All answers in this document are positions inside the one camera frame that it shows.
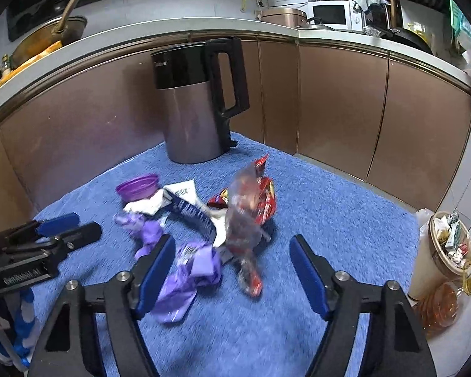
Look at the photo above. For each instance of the cooking oil bottle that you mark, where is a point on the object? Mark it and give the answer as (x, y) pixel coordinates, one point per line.
(439, 302)

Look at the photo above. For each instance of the green white carton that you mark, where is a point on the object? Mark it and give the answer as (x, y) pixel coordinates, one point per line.
(457, 229)

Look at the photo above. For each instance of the blue white striped cloth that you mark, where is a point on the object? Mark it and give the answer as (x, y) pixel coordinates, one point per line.
(23, 322)

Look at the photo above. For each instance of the black countertop appliance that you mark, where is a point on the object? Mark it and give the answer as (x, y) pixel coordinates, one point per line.
(376, 19)

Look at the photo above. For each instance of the grey black electric kettle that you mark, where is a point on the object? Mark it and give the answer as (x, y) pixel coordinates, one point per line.
(188, 118)

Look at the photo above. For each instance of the black frying pan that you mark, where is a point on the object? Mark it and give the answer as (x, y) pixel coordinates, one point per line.
(410, 39)

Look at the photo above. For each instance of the brown kitchen cabinet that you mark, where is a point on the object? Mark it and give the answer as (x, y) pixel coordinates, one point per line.
(337, 106)

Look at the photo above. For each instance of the purple plastic lid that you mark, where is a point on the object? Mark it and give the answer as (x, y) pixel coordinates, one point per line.
(135, 188)

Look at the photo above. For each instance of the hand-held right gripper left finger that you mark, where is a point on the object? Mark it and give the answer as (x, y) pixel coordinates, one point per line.
(157, 275)

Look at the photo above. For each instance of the dark blue white wrapper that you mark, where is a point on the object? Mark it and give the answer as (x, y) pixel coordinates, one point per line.
(188, 210)

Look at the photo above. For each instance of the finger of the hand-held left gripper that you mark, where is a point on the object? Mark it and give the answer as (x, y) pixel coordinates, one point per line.
(59, 221)
(80, 235)

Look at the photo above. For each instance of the clear plastic cup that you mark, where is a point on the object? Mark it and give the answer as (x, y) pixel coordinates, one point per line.
(424, 267)

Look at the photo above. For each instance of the orange cloth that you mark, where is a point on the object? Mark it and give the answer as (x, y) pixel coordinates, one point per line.
(35, 59)

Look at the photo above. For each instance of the white microwave oven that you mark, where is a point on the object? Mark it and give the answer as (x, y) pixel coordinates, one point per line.
(329, 15)

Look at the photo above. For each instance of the white tissue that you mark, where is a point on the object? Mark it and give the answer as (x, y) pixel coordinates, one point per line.
(141, 206)

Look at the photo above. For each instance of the small purple wrapper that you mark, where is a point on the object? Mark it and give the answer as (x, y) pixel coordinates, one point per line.
(149, 231)

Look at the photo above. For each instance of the red snack bag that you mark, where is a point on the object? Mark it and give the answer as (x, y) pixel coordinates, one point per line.
(267, 204)

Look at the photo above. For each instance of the glass pot lid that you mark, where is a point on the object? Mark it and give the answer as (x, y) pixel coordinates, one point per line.
(314, 25)

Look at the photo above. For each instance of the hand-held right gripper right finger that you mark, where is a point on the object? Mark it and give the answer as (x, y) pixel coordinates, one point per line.
(308, 275)

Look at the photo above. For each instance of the green plastic bag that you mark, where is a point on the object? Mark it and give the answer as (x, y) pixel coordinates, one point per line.
(463, 21)

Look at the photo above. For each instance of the dark glass bottle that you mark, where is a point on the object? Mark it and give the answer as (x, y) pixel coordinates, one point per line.
(6, 66)

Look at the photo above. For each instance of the red snack wrapper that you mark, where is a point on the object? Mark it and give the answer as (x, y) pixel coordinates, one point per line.
(239, 231)

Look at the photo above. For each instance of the rose gold rice cooker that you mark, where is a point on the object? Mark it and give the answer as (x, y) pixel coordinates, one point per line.
(282, 16)

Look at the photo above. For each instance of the large purple wrapper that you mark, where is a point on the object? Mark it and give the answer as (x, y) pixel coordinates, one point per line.
(196, 275)

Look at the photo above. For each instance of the blue towel mat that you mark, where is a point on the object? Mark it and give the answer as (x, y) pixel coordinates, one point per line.
(318, 204)

